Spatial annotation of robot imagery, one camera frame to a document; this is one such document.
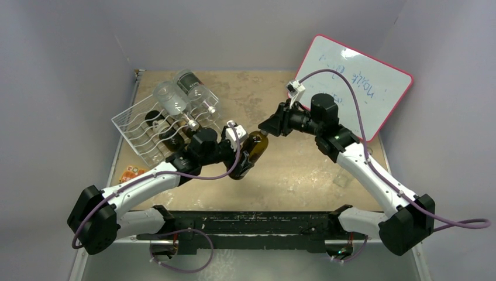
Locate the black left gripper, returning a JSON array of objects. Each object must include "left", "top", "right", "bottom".
[{"left": 200, "top": 126, "right": 253, "bottom": 175}]

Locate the dark wine bottle foil neck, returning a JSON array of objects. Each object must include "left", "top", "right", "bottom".
[{"left": 229, "top": 131, "right": 269, "bottom": 180}]

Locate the olive wine bottle beige label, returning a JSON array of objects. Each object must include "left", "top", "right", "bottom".
[{"left": 179, "top": 121, "right": 197, "bottom": 139}]

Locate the dark green wine bottle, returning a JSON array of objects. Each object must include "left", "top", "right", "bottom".
[{"left": 144, "top": 110, "right": 185, "bottom": 152}]

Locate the round clear bottle silver cap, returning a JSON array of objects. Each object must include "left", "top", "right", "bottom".
[{"left": 153, "top": 80, "right": 199, "bottom": 131}]

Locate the tall clear bottle silver cap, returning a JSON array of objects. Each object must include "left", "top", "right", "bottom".
[{"left": 173, "top": 69, "right": 220, "bottom": 115}]

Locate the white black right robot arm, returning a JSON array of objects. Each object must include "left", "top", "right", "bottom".
[{"left": 258, "top": 93, "right": 436, "bottom": 256}]

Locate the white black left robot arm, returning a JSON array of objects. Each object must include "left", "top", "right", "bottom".
[{"left": 67, "top": 121, "right": 248, "bottom": 255}]

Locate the clear glass bottle lying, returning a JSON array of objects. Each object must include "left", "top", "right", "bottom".
[{"left": 333, "top": 143, "right": 367, "bottom": 188}]

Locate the pink framed whiteboard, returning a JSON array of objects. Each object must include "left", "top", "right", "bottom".
[{"left": 295, "top": 35, "right": 414, "bottom": 141}]

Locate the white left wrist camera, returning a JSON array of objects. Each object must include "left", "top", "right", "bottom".
[{"left": 225, "top": 120, "right": 249, "bottom": 152}]

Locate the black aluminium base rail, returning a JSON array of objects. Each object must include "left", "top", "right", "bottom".
[{"left": 133, "top": 205, "right": 378, "bottom": 255}]

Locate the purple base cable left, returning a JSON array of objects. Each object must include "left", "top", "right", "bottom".
[{"left": 149, "top": 228, "right": 215, "bottom": 275}]

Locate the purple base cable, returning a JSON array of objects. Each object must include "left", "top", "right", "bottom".
[
  {"left": 330, "top": 232, "right": 368, "bottom": 265},
  {"left": 149, "top": 228, "right": 215, "bottom": 275}
]

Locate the white wire wine rack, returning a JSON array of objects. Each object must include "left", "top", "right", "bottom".
[{"left": 112, "top": 81, "right": 221, "bottom": 167}]

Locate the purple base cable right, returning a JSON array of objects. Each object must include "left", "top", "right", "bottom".
[{"left": 330, "top": 232, "right": 368, "bottom": 265}]

